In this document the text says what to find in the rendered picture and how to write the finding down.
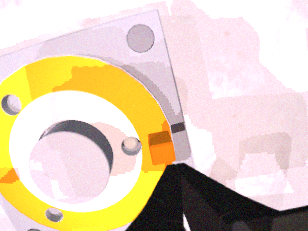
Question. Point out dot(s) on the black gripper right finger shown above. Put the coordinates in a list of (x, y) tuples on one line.
[(210, 206)]

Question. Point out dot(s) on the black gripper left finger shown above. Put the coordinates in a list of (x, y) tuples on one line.
[(163, 210)]

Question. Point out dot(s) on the yellow round plate with holes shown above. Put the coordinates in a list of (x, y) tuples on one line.
[(95, 91)]

